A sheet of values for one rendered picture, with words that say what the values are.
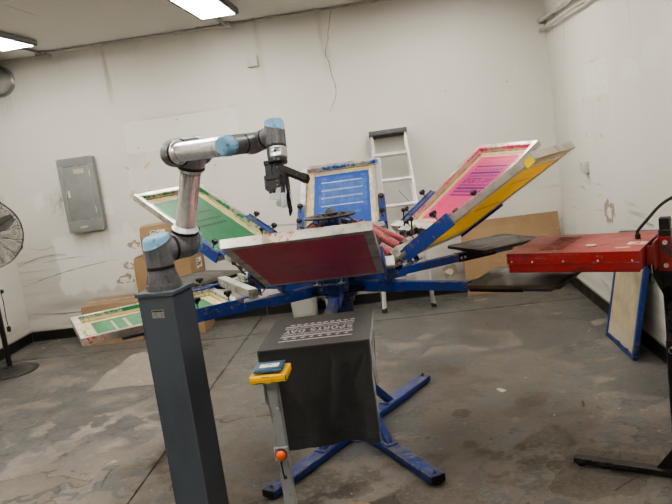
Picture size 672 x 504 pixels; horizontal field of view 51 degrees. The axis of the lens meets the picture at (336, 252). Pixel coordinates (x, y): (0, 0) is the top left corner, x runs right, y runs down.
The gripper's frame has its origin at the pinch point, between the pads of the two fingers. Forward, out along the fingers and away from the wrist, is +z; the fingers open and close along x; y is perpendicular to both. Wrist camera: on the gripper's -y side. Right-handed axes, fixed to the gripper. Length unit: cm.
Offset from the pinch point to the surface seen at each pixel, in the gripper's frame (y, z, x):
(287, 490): 13, 99, -12
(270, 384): 13, 60, 0
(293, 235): 0.9, 6.7, -11.0
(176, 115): 177, -209, -432
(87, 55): 259, -278, -411
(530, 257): -95, 19, -74
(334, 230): -14.7, 6.8, -11.0
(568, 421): -118, 103, -170
